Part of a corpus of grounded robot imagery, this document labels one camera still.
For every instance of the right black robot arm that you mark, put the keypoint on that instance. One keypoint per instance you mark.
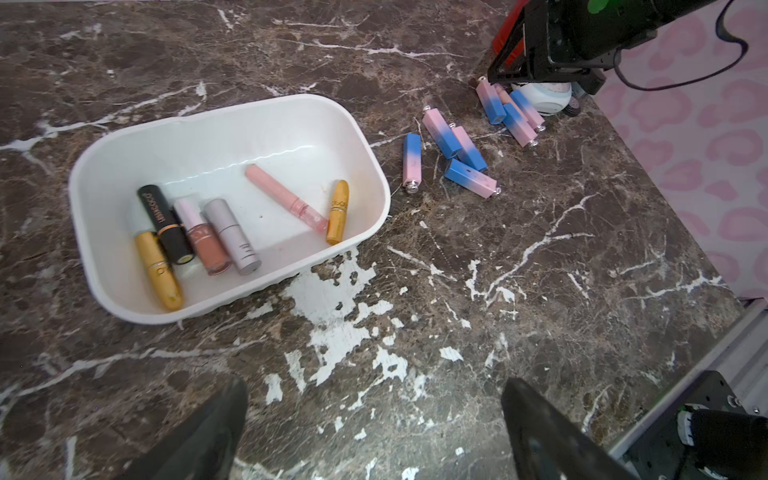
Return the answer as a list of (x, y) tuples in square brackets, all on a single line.
[(677, 34)]

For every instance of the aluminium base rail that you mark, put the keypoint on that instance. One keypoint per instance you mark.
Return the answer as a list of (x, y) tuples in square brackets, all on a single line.
[(713, 423)]

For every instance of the pink kitty lip gloss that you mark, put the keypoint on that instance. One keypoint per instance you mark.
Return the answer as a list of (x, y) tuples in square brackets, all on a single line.
[(504, 96)]

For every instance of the silver lipstick tube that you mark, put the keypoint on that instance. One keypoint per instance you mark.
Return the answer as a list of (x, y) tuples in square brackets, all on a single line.
[(232, 236)]

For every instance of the black object behind clock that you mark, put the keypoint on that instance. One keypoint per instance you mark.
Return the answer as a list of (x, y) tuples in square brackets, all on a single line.
[(574, 106)]

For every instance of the brown lip gloss silver cap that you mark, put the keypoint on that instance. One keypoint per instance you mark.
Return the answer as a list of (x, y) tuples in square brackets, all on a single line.
[(202, 237)]

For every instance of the red pen holder cup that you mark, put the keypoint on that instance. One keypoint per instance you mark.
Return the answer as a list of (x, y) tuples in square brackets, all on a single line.
[(503, 34)]

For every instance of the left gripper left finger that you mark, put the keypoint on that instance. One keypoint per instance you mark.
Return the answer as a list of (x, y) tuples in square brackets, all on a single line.
[(201, 447)]

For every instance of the pink lip gloss tube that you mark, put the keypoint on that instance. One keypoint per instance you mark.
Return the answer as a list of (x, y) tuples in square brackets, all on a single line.
[(285, 198)]

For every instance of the black lipstick gold band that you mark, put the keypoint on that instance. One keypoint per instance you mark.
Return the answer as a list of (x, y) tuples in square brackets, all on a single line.
[(168, 227)]

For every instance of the white round alarm clock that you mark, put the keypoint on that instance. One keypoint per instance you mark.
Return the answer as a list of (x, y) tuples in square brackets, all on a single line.
[(547, 98)]

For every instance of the gold glitter lipstick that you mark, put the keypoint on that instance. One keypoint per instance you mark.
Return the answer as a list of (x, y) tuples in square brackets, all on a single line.
[(159, 271), (338, 213)]

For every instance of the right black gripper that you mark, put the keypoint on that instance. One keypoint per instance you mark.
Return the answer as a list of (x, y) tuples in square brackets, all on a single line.
[(573, 41)]

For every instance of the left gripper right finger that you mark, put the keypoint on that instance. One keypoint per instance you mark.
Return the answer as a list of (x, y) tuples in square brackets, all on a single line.
[(546, 445)]

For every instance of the white plastic storage box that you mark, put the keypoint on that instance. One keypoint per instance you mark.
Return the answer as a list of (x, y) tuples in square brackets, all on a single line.
[(307, 142)]

